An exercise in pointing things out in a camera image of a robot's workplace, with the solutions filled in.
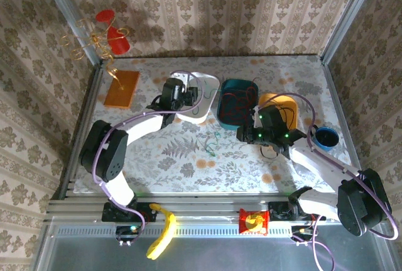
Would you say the green cable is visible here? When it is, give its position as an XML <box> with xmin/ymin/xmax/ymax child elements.
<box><xmin>200</xmin><ymin>75</ymin><xmax>222</xmax><ymax>101</ymax></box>
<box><xmin>197</xmin><ymin>129</ymin><xmax>222</xmax><ymax>158</ymax></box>

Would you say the black cable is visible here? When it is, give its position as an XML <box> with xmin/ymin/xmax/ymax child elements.
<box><xmin>259</xmin><ymin>104</ymin><xmax>298</xmax><ymax>161</ymax></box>

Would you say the white plastic tray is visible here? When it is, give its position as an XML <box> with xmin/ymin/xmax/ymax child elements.
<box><xmin>171</xmin><ymin>72</ymin><xmax>220</xmax><ymax>124</ymax></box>

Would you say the teal plastic tray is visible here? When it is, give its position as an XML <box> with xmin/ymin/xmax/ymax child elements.
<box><xmin>216</xmin><ymin>78</ymin><xmax>260</xmax><ymax>131</ymax></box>

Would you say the orange plastic tray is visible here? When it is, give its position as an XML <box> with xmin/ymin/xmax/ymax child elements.
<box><xmin>257</xmin><ymin>92</ymin><xmax>299</xmax><ymax>133</ymax></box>

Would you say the floral table cover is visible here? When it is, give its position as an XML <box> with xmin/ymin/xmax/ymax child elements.
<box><xmin>73</xmin><ymin>55</ymin><xmax>362</xmax><ymax>195</ymax></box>

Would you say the orange rectangular board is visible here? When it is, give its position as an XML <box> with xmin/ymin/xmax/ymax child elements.
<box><xmin>103</xmin><ymin>69</ymin><xmax>141</xmax><ymax>109</ymax></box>

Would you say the blue cup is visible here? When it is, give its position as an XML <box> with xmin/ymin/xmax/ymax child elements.
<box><xmin>310</xmin><ymin>125</ymin><xmax>340</xmax><ymax>153</ymax></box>

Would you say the red plastic goblet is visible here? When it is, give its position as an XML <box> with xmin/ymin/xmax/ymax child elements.
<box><xmin>95</xmin><ymin>9</ymin><xmax>131</xmax><ymax>55</ymax></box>

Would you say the red snack packet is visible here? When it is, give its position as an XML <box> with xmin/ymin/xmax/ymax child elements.
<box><xmin>238</xmin><ymin>207</ymin><xmax>271</xmax><ymax>236</ymax></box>

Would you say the small black circuit box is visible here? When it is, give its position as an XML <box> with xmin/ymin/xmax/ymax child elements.
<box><xmin>291</xmin><ymin>225</ymin><xmax>318</xmax><ymax>246</ymax></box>
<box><xmin>115</xmin><ymin>225</ymin><xmax>142</xmax><ymax>247</ymax></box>

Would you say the grey metal panel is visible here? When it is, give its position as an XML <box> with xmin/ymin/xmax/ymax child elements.
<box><xmin>33</xmin><ymin>216</ymin><xmax>399</xmax><ymax>271</ymax></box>

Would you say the yellow banana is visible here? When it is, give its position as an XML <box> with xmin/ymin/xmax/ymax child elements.
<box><xmin>146</xmin><ymin>202</ymin><xmax>177</xmax><ymax>261</ymax></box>

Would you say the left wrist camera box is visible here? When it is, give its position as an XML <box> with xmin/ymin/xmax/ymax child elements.
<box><xmin>171</xmin><ymin>72</ymin><xmax>192</xmax><ymax>89</ymax></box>

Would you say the aluminium table frame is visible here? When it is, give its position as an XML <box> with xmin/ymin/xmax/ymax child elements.
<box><xmin>43</xmin><ymin>53</ymin><xmax>389</xmax><ymax>221</ymax></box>

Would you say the gold wire ornament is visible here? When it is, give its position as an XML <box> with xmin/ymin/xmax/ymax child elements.
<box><xmin>59</xmin><ymin>19</ymin><xmax>129</xmax><ymax>91</ymax></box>

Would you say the aluminium frame post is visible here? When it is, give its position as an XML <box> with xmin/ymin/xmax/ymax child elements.
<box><xmin>320</xmin><ymin>0</ymin><xmax>383</xmax><ymax>64</ymax></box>
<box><xmin>36</xmin><ymin>0</ymin><xmax>106</xmax><ymax>69</ymax></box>

